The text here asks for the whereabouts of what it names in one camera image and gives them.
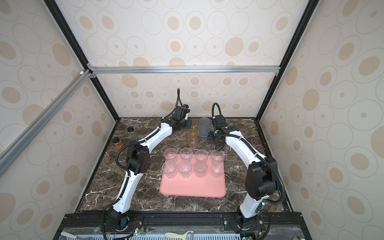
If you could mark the aluminium frame rail left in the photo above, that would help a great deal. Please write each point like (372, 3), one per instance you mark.
(25, 138)

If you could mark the clear faceted glass three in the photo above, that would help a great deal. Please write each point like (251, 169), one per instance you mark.
(201, 155)

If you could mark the frosted grey plastic cup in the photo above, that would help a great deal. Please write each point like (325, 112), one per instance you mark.
(200, 169)

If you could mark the small pink plastic cup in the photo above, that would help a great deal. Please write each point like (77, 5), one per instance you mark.
(193, 142)

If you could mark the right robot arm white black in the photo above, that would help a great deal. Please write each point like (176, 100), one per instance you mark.
(263, 182)

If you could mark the red sweet pepper spice jar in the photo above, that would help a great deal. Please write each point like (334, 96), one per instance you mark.
(118, 143)

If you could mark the aluminium frame rail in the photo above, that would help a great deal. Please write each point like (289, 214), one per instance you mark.
(25, 138)
(185, 70)

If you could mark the clear faceted glass two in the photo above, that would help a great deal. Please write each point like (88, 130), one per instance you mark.
(169, 169)

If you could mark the clear faceted glass six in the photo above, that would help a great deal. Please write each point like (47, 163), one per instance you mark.
(185, 169)

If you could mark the blue tall plastic tumbler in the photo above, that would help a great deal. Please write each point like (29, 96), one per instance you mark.
(204, 127)

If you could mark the cream plastic handle tool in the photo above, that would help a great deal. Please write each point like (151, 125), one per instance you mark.
(188, 235)

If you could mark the clear faceted glass one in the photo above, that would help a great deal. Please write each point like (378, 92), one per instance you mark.
(186, 154)

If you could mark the clear faceted glass four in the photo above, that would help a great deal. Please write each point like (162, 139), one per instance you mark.
(217, 157)

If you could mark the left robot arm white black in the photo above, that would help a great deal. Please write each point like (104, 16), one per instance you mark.
(135, 160)

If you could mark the small clear round cup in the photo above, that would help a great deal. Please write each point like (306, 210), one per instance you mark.
(217, 170)

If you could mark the yellow tall plastic tumbler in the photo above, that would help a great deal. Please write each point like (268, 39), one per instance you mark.
(193, 132)

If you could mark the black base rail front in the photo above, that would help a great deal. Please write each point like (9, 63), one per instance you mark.
(206, 226)

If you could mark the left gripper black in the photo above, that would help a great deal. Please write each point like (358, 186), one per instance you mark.
(189, 123)

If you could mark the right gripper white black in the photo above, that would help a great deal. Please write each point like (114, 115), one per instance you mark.
(210, 140)

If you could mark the aluminium frame rail back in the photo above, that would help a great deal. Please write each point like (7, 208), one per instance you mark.
(185, 70)

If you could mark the chopped parsley spice jar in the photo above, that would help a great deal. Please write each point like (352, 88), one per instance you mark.
(132, 134)

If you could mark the clear faceted glass five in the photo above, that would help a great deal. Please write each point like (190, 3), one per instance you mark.
(170, 154)

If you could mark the pink plastic tray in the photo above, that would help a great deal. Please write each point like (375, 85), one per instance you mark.
(208, 186)

